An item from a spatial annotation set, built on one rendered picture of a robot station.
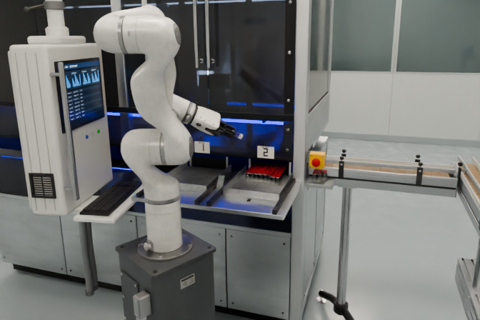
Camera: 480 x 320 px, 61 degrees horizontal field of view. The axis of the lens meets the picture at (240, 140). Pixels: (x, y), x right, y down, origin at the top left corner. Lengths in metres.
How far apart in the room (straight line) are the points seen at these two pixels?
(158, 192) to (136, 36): 0.51
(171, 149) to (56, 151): 0.74
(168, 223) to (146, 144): 0.27
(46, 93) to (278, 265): 1.39
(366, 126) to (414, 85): 0.91
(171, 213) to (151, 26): 0.61
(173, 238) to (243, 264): 0.93
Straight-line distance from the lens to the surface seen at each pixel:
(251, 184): 1.98
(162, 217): 1.39
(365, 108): 6.57
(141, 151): 1.33
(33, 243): 3.08
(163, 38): 1.11
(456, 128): 6.71
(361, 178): 2.10
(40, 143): 1.95
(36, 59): 1.88
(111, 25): 1.15
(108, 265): 2.75
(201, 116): 1.53
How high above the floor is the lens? 1.57
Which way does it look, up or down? 14 degrees down
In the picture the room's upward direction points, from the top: 1 degrees counter-clockwise
